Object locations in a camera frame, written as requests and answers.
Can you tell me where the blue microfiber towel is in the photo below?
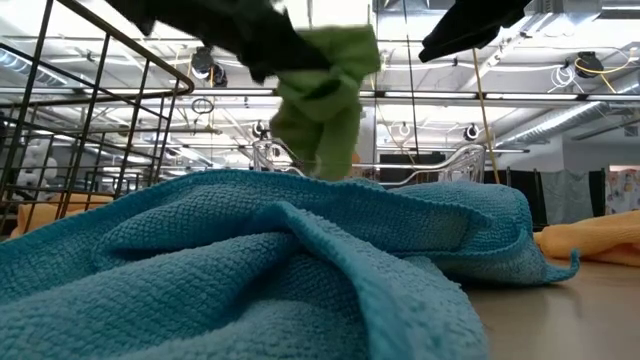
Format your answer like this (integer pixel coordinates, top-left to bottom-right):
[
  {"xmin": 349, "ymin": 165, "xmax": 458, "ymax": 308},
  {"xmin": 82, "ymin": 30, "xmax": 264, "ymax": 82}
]
[{"xmin": 0, "ymin": 168, "xmax": 581, "ymax": 360}]

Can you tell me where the yellow hanging cable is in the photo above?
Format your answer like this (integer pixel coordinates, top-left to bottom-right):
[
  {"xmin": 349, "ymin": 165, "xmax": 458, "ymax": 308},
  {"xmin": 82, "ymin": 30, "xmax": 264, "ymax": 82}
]
[{"xmin": 471, "ymin": 47, "xmax": 501, "ymax": 185}]

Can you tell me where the orange microfiber towel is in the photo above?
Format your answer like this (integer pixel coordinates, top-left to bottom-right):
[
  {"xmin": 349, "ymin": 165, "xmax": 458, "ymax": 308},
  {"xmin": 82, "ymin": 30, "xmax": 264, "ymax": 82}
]
[
  {"xmin": 9, "ymin": 193, "xmax": 115, "ymax": 240},
  {"xmin": 533, "ymin": 209, "xmax": 640, "ymax": 267}
]

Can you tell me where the grey hanging sheet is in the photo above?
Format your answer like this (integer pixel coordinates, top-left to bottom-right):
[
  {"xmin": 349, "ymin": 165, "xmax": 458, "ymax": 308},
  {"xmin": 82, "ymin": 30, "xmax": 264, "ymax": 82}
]
[{"xmin": 539, "ymin": 169, "xmax": 594, "ymax": 225}]

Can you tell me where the bronze wire basket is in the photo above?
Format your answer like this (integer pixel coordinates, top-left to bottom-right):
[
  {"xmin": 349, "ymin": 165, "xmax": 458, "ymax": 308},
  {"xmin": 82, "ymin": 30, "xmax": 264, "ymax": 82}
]
[{"xmin": 0, "ymin": 0, "xmax": 196, "ymax": 236}]

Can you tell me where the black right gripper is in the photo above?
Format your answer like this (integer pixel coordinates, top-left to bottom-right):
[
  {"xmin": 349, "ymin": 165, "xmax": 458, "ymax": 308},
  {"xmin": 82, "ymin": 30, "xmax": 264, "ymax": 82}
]
[{"xmin": 418, "ymin": 0, "xmax": 532, "ymax": 63}]

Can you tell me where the silver ventilation duct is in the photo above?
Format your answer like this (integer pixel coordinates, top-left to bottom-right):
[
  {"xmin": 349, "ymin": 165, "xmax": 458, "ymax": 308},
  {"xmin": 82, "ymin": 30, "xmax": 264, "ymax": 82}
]
[{"xmin": 494, "ymin": 79, "xmax": 640, "ymax": 147}]

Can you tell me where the black room partition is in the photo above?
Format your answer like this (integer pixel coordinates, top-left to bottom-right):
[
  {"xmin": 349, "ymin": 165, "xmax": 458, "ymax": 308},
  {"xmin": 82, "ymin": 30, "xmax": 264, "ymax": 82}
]
[{"xmin": 483, "ymin": 167, "xmax": 609, "ymax": 226}]

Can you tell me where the black ceiling cable reel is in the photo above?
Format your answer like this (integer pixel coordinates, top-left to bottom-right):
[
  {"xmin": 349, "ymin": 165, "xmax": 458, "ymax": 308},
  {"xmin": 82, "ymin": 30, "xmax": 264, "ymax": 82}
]
[
  {"xmin": 191, "ymin": 45, "xmax": 230, "ymax": 89},
  {"xmin": 574, "ymin": 49, "xmax": 606, "ymax": 80}
]

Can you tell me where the long ceiling light rail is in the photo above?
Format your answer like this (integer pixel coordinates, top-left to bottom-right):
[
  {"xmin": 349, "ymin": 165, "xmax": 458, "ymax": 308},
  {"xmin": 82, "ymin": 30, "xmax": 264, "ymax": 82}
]
[{"xmin": 0, "ymin": 87, "xmax": 640, "ymax": 101}]

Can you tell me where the green microfiber towel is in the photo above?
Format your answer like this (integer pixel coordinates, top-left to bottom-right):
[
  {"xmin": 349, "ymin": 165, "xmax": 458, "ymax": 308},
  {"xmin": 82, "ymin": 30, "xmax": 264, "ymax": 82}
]
[{"xmin": 268, "ymin": 24, "xmax": 382, "ymax": 182}]

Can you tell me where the clear plastic bin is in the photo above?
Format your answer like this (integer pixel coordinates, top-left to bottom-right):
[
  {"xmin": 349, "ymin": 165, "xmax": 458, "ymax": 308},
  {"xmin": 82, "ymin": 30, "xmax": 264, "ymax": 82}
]
[{"xmin": 249, "ymin": 138, "xmax": 487, "ymax": 189}]

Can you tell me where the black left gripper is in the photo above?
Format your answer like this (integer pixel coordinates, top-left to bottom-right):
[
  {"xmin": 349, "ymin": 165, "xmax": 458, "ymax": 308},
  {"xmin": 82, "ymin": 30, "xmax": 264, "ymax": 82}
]
[{"xmin": 104, "ymin": 0, "xmax": 331, "ymax": 84}]

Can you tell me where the colourful patterned curtain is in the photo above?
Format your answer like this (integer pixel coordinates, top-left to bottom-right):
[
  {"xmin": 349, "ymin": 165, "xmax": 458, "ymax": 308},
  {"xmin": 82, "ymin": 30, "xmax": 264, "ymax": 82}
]
[{"xmin": 604, "ymin": 165, "xmax": 640, "ymax": 215}]

